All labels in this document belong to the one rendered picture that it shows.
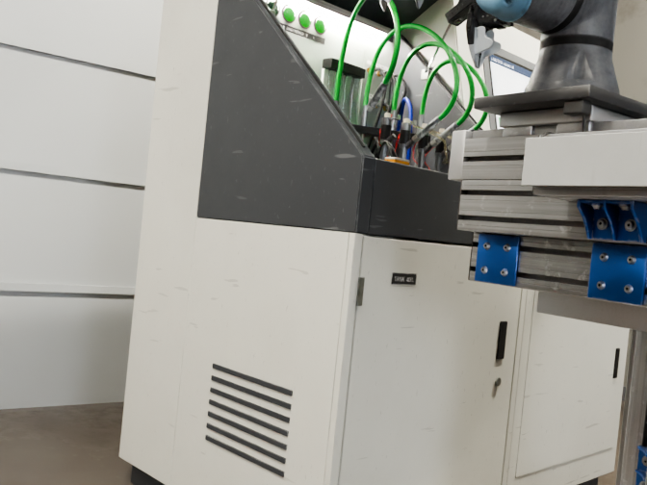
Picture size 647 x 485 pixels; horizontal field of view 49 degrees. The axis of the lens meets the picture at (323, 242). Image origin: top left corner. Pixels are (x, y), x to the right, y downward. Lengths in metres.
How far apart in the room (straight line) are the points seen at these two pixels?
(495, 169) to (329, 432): 0.64
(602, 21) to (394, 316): 0.73
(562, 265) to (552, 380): 1.04
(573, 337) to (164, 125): 1.36
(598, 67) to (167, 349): 1.31
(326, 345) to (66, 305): 1.65
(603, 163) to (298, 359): 0.84
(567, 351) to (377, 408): 0.84
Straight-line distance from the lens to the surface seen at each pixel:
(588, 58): 1.24
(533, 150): 1.07
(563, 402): 2.31
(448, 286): 1.73
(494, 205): 1.25
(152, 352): 2.07
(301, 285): 1.57
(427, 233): 1.65
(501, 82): 2.44
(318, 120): 1.59
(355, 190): 1.48
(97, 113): 3.01
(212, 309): 1.83
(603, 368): 2.52
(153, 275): 2.07
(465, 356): 1.83
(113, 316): 3.06
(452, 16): 1.84
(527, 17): 1.20
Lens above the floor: 0.78
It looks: 1 degrees down
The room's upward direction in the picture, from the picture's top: 6 degrees clockwise
